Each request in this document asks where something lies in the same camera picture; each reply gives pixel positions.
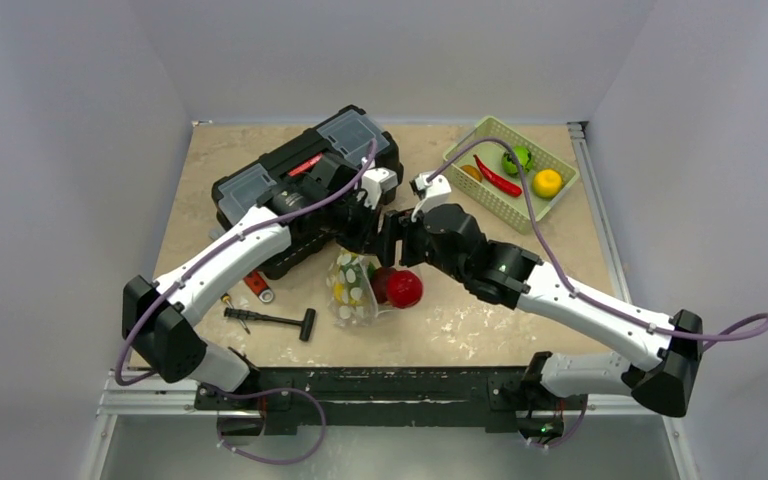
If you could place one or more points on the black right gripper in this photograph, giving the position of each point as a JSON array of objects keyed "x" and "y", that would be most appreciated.
[{"x": 408, "y": 239}]

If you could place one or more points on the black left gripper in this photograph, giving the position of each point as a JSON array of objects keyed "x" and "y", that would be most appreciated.
[{"x": 360, "y": 242}]

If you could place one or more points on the dark red toy fruit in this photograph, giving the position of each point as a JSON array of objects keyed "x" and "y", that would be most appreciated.
[{"x": 378, "y": 281}]

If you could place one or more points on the red toy apple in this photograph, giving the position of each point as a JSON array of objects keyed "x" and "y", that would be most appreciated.
[{"x": 403, "y": 289}]

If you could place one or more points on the clear zip top bag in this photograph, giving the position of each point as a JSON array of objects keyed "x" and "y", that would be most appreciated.
[{"x": 368, "y": 313}]

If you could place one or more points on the yellow toy banana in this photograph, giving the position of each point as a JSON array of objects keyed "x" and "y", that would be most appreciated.
[{"x": 348, "y": 280}]

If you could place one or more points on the orange toy fruit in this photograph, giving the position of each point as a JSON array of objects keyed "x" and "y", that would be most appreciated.
[{"x": 473, "y": 172}]

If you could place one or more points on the red toy chili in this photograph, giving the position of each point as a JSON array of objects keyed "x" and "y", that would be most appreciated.
[{"x": 505, "y": 186}]

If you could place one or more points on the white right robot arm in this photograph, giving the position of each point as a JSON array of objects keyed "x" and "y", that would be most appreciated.
[{"x": 654, "y": 357}]

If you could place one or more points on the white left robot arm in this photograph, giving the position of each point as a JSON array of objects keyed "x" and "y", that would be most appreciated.
[{"x": 160, "y": 316}]

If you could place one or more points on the black plastic toolbox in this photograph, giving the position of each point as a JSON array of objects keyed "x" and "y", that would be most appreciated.
[{"x": 305, "y": 170}]

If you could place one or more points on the green plastic basket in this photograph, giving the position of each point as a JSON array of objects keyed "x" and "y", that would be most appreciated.
[{"x": 516, "y": 212}]

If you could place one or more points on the black rubber mallet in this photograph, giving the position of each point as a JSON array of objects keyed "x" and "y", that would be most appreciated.
[{"x": 305, "y": 324}]

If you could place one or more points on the red adjustable wrench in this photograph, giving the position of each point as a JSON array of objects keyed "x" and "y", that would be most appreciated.
[{"x": 259, "y": 287}]

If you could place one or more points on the yellow black screwdriver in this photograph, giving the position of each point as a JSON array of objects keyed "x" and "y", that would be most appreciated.
[{"x": 231, "y": 312}]

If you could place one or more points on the green toy ball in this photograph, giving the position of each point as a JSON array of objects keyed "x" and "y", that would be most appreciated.
[{"x": 523, "y": 160}]

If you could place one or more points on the yellow toy lemon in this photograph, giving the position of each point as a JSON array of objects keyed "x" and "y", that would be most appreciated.
[{"x": 547, "y": 183}]

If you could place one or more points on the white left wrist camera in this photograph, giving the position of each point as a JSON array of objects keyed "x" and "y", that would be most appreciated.
[{"x": 375, "y": 183}]

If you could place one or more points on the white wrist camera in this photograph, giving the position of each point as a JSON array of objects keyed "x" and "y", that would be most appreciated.
[
  {"x": 375, "y": 183},
  {"x": 431, "y": 190}
]

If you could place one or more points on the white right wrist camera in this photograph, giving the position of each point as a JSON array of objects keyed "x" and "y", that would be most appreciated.
[{"x": 431, "y": 190}]

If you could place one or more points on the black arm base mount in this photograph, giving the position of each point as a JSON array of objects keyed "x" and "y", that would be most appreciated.
[{"x": 497, "y": 399}]

